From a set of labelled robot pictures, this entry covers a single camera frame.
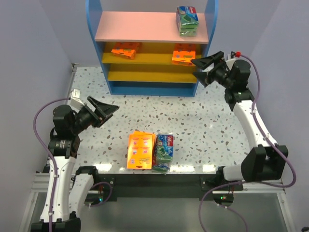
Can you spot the orange sponge box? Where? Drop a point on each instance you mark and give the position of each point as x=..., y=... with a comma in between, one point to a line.
x=183, y=54
x=126, y=49
x=140, y=150

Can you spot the green sponge pack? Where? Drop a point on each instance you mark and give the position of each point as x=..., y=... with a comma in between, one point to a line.
x=161, y=168
x=187, y=21
x=164, y=149

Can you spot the blue shelf unit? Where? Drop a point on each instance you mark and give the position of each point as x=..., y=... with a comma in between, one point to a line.
x=151, y=72

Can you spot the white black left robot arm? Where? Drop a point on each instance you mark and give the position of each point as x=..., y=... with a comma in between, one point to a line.
x=66, y=194

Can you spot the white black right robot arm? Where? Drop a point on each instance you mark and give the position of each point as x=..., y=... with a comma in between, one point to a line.
x=266, y=159

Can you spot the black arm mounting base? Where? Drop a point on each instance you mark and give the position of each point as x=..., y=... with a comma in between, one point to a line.
x=155, y=185

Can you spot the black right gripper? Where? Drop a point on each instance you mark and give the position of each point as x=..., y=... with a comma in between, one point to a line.
x=213, y=71

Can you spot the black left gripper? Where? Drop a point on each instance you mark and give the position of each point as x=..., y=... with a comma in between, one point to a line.
x=95, y=114

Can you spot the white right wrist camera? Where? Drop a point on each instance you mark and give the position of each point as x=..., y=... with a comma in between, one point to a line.
x=231, y=58

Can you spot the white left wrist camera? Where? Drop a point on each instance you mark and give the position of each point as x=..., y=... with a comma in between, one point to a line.
x=75, y=100

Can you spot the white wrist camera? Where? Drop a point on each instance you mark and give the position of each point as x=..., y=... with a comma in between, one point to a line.
x=75, y=100
x=231, y=58

